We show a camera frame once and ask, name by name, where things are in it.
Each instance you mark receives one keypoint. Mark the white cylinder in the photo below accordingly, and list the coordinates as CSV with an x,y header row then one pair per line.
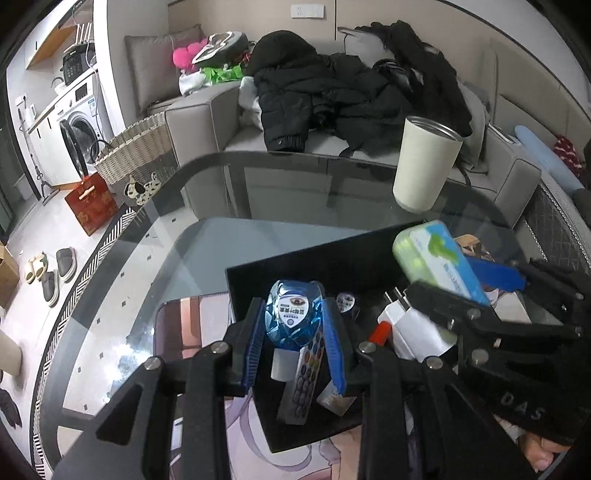
x,y
9,360

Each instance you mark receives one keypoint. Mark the white base cabinet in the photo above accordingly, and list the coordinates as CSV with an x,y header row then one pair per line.
x,y
41,143

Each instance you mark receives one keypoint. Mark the grey cushion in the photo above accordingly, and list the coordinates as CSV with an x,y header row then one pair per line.
x,y
152,69

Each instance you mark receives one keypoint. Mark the white cloth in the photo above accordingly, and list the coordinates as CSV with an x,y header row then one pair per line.
x,y
249,104

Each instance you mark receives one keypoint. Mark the cardboard box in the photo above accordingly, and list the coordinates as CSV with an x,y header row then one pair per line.
x,y
7,277

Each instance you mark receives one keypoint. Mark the green bag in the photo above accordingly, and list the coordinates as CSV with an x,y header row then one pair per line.
x,y
221,74

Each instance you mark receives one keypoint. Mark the flat card packet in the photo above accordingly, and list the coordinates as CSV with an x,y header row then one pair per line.
x,y
333,399

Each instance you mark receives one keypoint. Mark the pink plush toy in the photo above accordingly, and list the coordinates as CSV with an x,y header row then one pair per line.
x,y
187,54

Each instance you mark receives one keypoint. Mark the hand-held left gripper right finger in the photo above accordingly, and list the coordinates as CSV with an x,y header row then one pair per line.
x,y
334,350

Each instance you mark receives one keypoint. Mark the white washing machine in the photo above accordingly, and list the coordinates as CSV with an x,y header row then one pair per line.
x,y
87,106

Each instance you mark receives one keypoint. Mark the black countertop appliance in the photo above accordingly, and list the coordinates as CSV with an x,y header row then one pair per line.
x,y
76,64

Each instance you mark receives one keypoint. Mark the remote with coloured buttons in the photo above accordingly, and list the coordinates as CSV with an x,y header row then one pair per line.
x,y
300,392

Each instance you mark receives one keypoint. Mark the orange capped tube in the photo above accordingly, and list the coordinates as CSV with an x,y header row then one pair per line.
x,y
380,333

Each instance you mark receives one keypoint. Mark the person's right hand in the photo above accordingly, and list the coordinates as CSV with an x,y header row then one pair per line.
x,y
542,454

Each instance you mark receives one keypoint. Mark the black gloves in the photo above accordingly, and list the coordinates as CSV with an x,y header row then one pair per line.
x,y
10,407

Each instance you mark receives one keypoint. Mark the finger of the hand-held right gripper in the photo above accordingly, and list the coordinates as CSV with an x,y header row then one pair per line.
x,y
443,304
498,276

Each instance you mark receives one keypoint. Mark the blue liquid bottle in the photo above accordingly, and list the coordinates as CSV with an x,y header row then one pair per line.
x,y
293,318

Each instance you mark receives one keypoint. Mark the dog print bag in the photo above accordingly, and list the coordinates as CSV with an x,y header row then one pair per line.
x,y
138,190

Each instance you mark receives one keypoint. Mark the green blue tissue pack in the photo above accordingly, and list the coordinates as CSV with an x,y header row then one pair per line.
x,y
438,258

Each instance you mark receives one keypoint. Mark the white cup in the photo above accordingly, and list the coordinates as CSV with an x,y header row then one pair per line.
x,y
425,170

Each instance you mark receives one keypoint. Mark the grey slipper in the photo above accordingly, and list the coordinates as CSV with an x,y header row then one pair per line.
x,y
66,264
50,288

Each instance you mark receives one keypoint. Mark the red patterned cloth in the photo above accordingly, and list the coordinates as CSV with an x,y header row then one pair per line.
x,y
567,154

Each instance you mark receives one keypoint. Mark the black puffer jacket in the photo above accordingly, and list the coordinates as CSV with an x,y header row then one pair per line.
x,y
314,92

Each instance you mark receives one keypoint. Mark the black storage box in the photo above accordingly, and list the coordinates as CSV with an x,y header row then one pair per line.
x,y
323,267

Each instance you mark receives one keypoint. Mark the black white patterned rug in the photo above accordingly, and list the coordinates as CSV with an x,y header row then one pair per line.
x,y
60,323

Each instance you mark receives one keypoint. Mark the light blue roll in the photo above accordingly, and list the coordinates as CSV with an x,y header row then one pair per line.
x,y
547,154

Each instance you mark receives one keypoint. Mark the black clothing pile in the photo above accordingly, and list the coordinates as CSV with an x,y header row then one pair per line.
x,y
429,69

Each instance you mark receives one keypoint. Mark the red gift box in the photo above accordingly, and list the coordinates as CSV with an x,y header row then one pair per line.
x,y
92,207

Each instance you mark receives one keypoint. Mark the black quilted cushion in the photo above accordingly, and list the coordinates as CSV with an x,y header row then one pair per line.
x,y
558,226

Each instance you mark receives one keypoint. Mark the grey sofa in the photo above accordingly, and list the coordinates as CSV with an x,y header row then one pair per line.
x,y
194,120

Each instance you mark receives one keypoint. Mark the wicker basket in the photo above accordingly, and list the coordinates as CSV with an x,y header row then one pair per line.
x,y
138,143

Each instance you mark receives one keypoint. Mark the beige slipper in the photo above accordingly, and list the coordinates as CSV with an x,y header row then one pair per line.
x,y
39,261
33,274

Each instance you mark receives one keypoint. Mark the white charger plug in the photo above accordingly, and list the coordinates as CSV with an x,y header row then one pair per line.
x,y
415,337

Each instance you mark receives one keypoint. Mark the round patterned disc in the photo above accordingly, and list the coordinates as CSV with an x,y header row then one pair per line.
x,y
221,45

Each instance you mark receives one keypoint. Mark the white wall socket plate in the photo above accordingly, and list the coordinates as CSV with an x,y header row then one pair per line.
x,y
307,11

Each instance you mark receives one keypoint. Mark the small round lid bottle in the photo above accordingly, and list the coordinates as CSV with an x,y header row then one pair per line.
x,y
346,302

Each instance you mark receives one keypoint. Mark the printed mat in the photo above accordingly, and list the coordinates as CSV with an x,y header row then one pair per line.
x,y
194,323

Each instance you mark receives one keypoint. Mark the wooden wall shelf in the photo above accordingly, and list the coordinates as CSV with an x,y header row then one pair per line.
x,y
51,46

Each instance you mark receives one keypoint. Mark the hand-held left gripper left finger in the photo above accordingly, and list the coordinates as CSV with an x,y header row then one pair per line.
x,y
253,350

